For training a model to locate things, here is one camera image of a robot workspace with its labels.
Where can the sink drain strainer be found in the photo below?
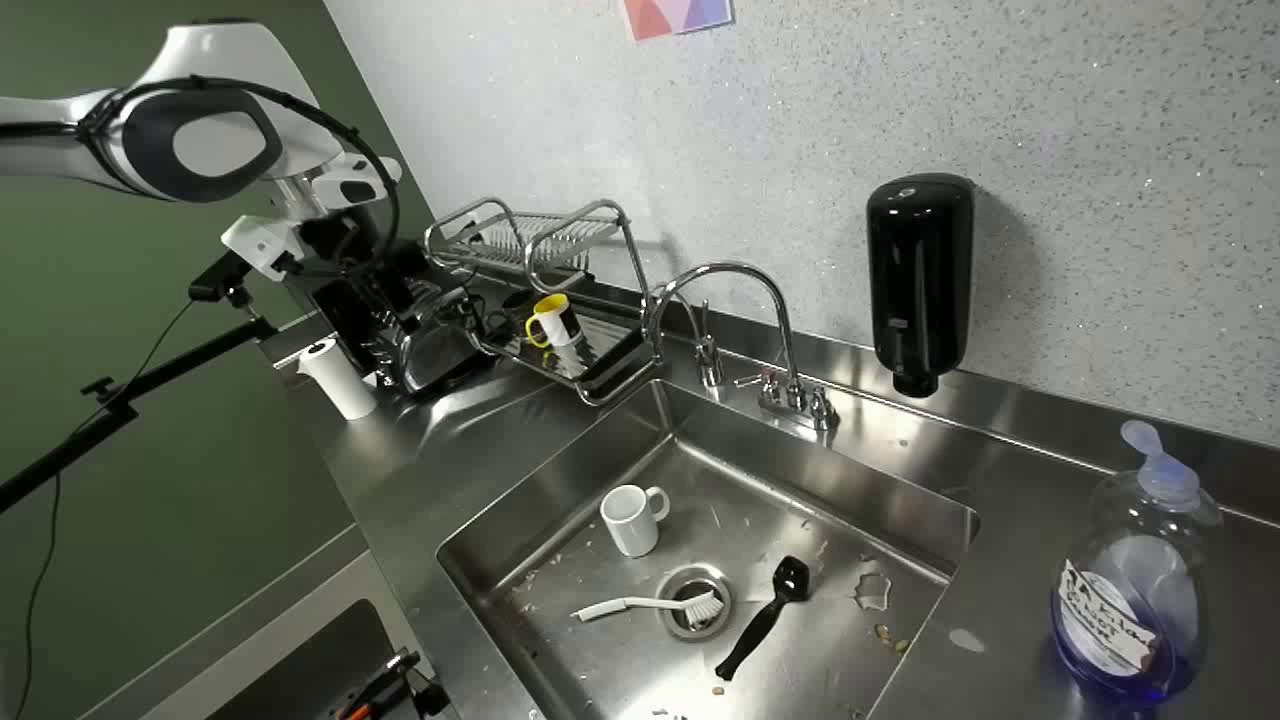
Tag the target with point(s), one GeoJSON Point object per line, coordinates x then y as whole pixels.
{"type": "Point", "coordinates": [698, 600]}

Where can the blue dish soap bottle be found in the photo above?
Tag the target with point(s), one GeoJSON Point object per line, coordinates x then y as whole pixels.
{"type": "Point", "coordinates": [1128, 597]}

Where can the steel dish rack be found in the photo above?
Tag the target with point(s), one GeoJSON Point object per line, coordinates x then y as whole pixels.
{"type": "Point", "coordinates": [540, 255]}

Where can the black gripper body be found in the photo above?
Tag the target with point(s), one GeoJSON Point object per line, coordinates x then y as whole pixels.
{"type": "Point", "coordinates": [362, 315]}

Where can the stainless steel sink basin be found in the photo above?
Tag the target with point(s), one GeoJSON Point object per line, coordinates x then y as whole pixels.
{"type": "Point", "coordinates": [580, 625]}

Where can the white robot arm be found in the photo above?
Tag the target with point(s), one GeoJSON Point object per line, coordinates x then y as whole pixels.
{"type": "Point", "coordinates": [213, 114]}

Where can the black plastic spoon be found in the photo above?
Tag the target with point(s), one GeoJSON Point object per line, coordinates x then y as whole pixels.
{"type": "Point", "coordinates": [791, 585]}

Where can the yellow and white mug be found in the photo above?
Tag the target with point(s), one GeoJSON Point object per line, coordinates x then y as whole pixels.
{"type": "Point", "coordinates": [551, 322]}

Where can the black wall soap dispenser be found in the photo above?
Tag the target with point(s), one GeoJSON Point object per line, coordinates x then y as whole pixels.
{"type": "Point", "coordinates": [922, 276]}

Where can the chrome gooseneck faucet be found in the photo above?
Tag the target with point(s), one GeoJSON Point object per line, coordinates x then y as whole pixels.
{"type": "Point", "coordinates": [742, 355]}

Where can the white paper towel roll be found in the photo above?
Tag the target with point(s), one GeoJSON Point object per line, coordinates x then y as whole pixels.
{"type": "Point", "coordinates": [333, 372]}

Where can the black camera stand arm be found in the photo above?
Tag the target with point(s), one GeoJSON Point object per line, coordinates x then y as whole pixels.
{"type": "Point", "coordinates": [119, 402]}

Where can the red and blue wall sticker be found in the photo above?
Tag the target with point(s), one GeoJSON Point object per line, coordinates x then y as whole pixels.
{"type": "Point", "coordinates": [676, 19]}

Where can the white mug in sink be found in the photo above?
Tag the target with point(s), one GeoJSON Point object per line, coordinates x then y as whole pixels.
{"type": "Point", "coordinates": [635, 518]}

